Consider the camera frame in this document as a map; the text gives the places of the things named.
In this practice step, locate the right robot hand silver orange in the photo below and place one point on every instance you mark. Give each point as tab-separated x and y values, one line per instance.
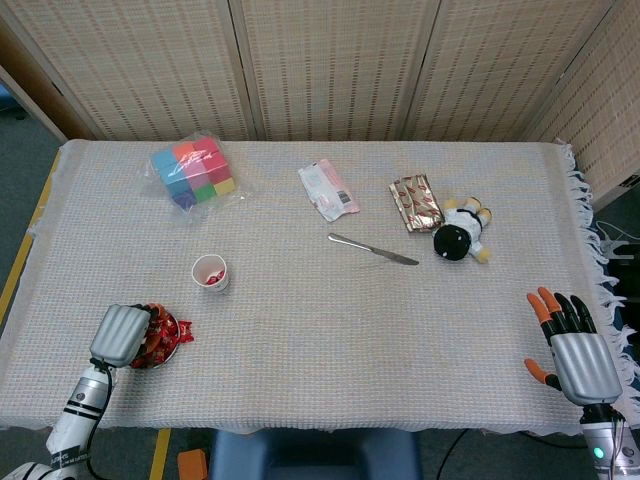
585	367

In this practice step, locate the left robot hand silver orange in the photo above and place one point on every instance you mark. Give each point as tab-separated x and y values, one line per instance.
117	335

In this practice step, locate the red candies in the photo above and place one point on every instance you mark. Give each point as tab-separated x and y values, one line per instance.
215	276

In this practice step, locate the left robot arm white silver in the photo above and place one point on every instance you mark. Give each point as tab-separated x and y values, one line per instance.
80	405

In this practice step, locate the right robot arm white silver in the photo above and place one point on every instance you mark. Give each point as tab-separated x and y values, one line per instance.
602	445

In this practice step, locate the white paper cup blue print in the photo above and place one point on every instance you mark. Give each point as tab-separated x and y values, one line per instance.
202	267

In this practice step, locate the orange block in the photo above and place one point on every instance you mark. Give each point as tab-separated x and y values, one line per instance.
192	465

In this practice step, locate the plush doll black head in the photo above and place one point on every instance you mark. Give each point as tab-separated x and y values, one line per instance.
452	242

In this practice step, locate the colourful foam blocks clear bag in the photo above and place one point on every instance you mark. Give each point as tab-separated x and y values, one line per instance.
195	170

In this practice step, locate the white woven tablecloth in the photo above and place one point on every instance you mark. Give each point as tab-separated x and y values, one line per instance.
350	325

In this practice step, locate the gold red-print snack packet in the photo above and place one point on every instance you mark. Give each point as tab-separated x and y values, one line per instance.
415	202

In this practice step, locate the silver table knife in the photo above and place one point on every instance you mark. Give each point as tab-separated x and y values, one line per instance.
370	248

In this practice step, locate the pink white snack packet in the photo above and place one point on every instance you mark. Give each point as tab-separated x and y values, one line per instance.
327	190

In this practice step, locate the black screen foot bracket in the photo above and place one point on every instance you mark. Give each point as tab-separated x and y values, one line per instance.
631	182

